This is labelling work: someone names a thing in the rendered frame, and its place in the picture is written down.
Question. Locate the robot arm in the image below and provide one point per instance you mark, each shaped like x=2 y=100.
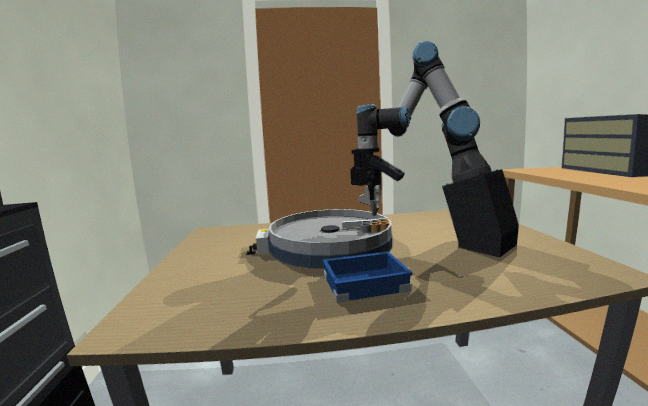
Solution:
x=463 y=122

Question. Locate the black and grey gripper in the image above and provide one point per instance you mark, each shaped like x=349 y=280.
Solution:
x=366 y=174

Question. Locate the blue crate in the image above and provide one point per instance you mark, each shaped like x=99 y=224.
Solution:
x=385 y=275

